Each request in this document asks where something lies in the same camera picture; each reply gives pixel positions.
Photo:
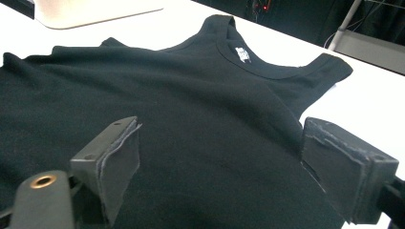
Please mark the black tank top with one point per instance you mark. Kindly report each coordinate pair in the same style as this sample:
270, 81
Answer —
191, 111

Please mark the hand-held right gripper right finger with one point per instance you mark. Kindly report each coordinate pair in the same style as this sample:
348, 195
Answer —
344, 171

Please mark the black device with red light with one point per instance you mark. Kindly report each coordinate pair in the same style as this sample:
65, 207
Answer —
261, 5

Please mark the beige plastic basket grey rim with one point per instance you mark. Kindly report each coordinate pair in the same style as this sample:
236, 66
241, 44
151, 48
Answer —
95, 11

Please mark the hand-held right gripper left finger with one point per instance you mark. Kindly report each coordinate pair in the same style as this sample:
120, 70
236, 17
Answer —
117, 165

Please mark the grey metal stand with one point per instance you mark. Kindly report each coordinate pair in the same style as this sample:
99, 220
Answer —
369, 47

